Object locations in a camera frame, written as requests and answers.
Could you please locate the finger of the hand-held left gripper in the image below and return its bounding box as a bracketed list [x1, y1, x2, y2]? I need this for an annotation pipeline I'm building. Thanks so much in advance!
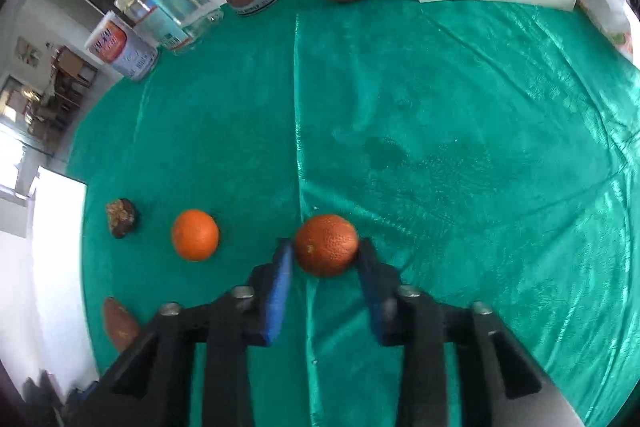
[75, 237, 297, 427]
[354, 237, 551, 427]

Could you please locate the small dark orange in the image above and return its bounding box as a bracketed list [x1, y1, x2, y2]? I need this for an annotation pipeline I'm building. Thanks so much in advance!
[293, 214, 360, 278]

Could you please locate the bright orange mandarin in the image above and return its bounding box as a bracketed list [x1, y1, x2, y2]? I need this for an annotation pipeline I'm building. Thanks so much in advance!
[171, 209, 220, 263]

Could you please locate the green tablecloth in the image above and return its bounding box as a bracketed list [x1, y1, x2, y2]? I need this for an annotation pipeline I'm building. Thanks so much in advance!
[67, 0, 640, 427]

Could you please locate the small sweet potato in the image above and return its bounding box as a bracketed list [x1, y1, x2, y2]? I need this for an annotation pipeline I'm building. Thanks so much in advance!
[102, 297, 141, 353]

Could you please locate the walnut-stuffed date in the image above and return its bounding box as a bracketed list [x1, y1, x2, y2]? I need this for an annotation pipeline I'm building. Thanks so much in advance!
[105, 198, 140, 239]

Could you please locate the wooden shelf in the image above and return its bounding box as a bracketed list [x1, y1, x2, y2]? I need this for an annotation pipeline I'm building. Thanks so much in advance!
[30, 44, 98, 122]

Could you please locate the glass jar with gold lid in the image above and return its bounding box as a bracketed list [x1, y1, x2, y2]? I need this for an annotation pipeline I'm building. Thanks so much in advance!
[114, 0, 224, 56]

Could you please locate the white plastic bag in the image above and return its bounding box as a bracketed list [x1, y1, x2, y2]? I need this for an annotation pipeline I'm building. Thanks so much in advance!
[555, 0, 640, 62]

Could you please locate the framed wall picture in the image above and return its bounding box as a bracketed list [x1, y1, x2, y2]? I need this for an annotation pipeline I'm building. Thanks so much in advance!
[15, 36, 42, 68]

